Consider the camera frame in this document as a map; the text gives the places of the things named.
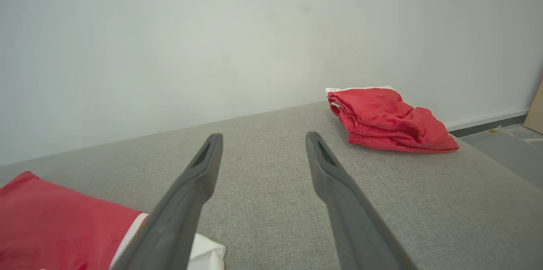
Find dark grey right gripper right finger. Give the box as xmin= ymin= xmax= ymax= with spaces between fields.
xmin=305 ymin=131 xmax=419 ymax=270

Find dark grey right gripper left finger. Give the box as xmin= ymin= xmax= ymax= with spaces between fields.
xmin=112 ymin=133 xmax=224 ymax=270

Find red shorts with white waistband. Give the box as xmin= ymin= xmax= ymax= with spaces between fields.
xmin=325 ymin=86 xmax=460 ymax=154

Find red and white basketball jersey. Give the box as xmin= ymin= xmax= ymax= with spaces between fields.
xmin=0 ymin=171 xmax=227 ymax=270

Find grey fabric sofa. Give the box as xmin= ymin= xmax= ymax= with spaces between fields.
xmin=0 ymin=100 xmax=543 ymax=270

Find beige board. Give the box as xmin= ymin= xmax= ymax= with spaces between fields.
xmin=522 ymin=78 xmax=543 ymax=135

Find white wall baseboard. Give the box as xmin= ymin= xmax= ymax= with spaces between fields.
xmin=445 ymin=108 xmax=529 ymax=133

